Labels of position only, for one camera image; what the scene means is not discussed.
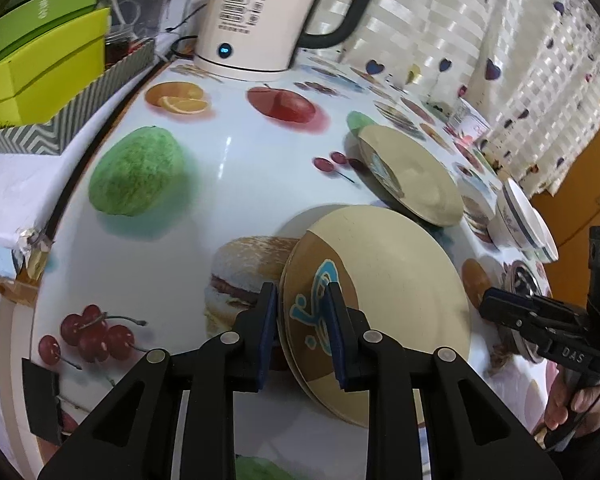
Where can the striped curtain with hearts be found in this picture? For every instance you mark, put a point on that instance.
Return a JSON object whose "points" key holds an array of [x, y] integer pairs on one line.
{"points": [[510, 50]]}

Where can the grey zigzag striped box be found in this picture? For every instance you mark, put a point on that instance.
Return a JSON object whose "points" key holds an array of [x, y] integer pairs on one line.
{"points": [[80, 110]]}

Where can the clear container orange lid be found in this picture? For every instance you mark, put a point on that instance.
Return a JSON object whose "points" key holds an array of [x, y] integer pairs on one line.
{"points": [[130, 10]]}

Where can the dark green box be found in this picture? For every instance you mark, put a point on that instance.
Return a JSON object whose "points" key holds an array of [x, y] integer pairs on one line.
{"points": [[35, 15]]}

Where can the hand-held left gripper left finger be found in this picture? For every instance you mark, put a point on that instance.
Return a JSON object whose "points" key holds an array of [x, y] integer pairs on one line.
{"points": [[265, 332]]}

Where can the person's right hand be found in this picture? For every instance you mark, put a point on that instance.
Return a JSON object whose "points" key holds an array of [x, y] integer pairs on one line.
{"points": [[557, 405]]}

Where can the white ceramic bowl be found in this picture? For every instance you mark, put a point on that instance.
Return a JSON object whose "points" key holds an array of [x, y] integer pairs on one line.
{"points": [[517, 220]]}

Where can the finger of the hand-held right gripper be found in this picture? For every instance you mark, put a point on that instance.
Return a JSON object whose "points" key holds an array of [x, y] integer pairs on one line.
{"points": [[510, 305]]}

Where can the white yogurt cup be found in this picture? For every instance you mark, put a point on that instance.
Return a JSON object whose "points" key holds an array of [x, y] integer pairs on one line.
{"points": [[467, 125]]}

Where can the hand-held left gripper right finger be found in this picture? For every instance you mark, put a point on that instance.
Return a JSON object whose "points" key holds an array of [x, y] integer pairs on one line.
{"points": [[337, 332]]}

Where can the wooden cabinet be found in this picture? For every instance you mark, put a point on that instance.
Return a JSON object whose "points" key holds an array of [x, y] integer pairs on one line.
{"points": [[580, 195]]}

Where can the fruit print tablecloth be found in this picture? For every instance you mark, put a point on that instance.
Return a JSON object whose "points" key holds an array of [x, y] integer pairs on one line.
{"points": [[220, 160]]}

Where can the black tape patch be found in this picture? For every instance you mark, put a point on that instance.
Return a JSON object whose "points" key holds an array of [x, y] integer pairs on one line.
{"points": [[42, 402]]}

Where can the metal bowl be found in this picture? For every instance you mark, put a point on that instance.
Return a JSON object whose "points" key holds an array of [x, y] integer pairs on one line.
{"points": [[522, 275]]}

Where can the lime green box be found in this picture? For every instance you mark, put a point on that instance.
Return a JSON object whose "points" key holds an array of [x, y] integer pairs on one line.
{"points": [[45, 80]]}

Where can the beige plate blue print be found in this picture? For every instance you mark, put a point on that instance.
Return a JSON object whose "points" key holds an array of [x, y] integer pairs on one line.
{"points": [[425, 175], [405, 280]]}

